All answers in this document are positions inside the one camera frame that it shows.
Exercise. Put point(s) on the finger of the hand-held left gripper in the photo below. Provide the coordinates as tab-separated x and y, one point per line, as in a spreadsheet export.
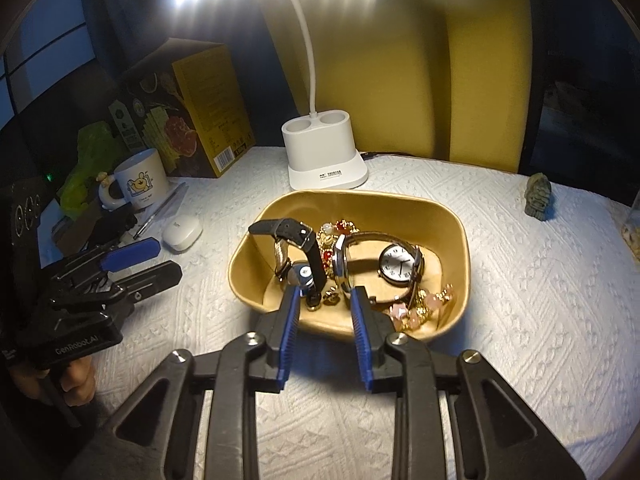
130	255
160	275

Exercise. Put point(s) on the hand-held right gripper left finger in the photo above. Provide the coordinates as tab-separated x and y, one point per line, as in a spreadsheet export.
290	335

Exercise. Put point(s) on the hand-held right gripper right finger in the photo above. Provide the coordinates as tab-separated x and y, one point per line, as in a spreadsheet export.
362	335

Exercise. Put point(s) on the white dial wristwatch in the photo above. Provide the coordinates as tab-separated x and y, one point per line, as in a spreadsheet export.
397	266

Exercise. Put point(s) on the yellow plastic tray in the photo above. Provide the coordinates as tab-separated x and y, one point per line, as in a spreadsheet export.
440	220

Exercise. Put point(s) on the person's left hand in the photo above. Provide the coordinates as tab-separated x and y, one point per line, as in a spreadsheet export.
77	375

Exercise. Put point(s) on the black wallet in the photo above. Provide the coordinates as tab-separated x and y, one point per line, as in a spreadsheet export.
112	225

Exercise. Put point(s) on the white earbuds case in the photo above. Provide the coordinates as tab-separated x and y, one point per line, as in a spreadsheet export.
181	232

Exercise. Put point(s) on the silver pen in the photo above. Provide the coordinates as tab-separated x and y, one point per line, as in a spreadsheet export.
155	212

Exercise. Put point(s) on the white cartoon mug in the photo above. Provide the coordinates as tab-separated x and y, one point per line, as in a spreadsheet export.
142	180

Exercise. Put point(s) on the yellow-green plastic bag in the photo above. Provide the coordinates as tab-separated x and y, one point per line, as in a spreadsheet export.
92	150

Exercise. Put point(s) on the white embossed tablecloth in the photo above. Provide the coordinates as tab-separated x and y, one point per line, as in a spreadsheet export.
500	310

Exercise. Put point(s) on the dark cracker box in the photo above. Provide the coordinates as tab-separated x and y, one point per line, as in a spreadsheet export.
210	110

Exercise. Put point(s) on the white desk lamp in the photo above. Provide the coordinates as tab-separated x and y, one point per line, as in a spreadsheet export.
325	160

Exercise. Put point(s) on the green stone figurine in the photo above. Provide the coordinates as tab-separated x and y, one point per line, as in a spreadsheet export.
539	197

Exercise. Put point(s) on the blue curtain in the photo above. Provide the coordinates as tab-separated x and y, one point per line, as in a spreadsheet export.
125	25

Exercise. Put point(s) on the yellow curtain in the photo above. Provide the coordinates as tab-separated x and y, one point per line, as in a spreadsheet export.
400	85

